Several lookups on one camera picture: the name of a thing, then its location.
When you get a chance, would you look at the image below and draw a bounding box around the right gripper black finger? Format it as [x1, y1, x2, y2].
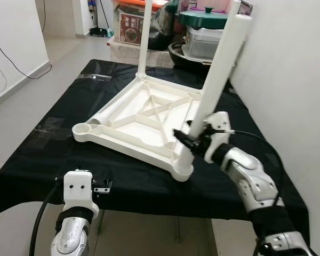
[172, 128, 198, 153]

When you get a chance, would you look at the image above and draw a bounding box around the white plastic table top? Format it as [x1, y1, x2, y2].
[72, 75, 235, 183]

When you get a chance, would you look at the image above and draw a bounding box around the black tablecloth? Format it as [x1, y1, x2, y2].
[0, 59, 310, 243]

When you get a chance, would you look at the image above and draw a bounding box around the clear tape cross patch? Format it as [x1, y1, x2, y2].
[29, 115, 70, 146]

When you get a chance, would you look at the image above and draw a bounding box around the clear plastic storage box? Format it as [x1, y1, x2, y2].
[182, 26, 227, 59]

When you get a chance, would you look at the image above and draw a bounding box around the clear tape strip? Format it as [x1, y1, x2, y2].
[77, 74, 114, 82]

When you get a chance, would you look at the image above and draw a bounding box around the black bag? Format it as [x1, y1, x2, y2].
[152, 3, 185, 51]

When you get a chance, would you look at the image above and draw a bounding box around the red printed box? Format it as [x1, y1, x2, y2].
[119, 12, 145, 46]

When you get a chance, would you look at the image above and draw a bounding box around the green pot lid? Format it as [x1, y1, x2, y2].
[179, 6, 229, 28]

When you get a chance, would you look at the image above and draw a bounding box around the black floor mop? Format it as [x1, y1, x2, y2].
[90, 27, 114, 38]

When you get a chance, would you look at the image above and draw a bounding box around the dark printed carton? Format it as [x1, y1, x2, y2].
[239, 0, 254, 17]

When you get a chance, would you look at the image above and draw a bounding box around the orange box lid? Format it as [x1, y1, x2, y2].
[115, 0, 166, 11]

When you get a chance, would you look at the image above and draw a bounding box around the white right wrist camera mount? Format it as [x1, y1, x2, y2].
[202, 112, 235, 163]

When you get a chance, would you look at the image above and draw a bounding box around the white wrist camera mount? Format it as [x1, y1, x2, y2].
[202, 112, 235, 163]
[63, 170, 99, 217]

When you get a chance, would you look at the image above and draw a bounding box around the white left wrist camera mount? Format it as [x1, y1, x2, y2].
[63, 170, 99, 217]

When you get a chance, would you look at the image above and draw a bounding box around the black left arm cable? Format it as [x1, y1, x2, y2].
[29, 181, 67, 256]

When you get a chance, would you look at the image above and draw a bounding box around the black wall cable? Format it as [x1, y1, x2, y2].
[0, 35, 53, 94]

